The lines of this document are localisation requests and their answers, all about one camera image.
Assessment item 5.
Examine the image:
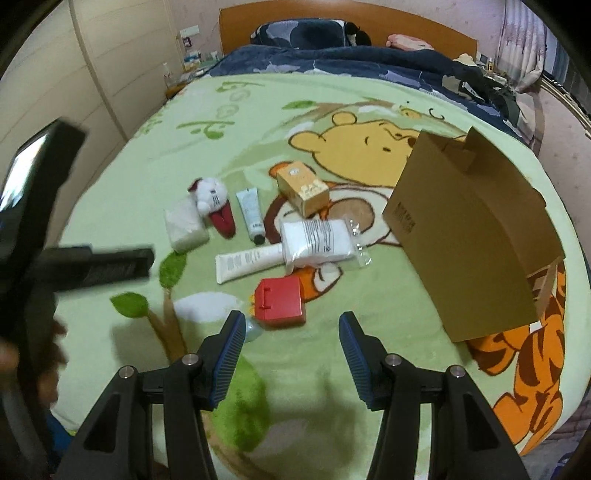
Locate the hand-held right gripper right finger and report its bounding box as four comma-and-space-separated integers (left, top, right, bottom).
338, 311, 532, 480

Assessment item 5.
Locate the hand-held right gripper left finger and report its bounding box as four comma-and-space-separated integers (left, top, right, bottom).
55, 310, 247, 480

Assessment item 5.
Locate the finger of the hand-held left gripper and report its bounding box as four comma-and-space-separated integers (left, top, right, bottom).
46, 246, 156, 292

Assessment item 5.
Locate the small red box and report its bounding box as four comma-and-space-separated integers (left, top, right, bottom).
255, 276, 307, 330

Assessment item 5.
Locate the white tissue packet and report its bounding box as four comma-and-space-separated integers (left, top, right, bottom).
164, 196, 210, 254

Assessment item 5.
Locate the long white tube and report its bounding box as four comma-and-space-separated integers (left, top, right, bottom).
215, 244, 285, 286

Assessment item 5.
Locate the white and red plush toy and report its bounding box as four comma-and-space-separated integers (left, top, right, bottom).
187, 176, 236, 240

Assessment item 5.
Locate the white plastic wipes packet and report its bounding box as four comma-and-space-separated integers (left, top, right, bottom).
279, 218, 373, 271

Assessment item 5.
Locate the brown cardboard box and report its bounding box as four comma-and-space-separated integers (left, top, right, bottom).
382, 127, 567, 343

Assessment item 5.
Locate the person's left hand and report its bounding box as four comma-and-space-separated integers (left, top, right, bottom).
39, 320, 68, 407

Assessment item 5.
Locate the small tube with black cap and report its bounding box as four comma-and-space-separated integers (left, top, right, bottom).
236, 188, 267, 246

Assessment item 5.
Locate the green printed blanket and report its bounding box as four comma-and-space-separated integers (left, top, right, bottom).
51, 71, 591, 468

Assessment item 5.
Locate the orange carton box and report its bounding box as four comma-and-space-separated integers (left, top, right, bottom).
276, 161, 331, 218

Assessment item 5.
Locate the wooden nightstand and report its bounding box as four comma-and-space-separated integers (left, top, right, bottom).
164, 51, 223, 100

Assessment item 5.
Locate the navy patterned duvet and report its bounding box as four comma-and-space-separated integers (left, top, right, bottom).
205, 44, 522, 121

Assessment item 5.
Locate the navy patterned pillow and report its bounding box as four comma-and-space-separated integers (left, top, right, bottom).
249, 18, 352, 47

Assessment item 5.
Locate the dark clothes pile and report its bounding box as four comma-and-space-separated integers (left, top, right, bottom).
462, 69, 525, 121

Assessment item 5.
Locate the pink pillow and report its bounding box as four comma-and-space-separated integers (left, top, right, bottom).
385, 33, 437, 52

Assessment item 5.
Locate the wooden headboard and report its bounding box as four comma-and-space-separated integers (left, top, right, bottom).
218, 6, 479, 59

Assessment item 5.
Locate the patterned curtain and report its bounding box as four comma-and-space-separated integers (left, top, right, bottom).
502, 0, 557, 93

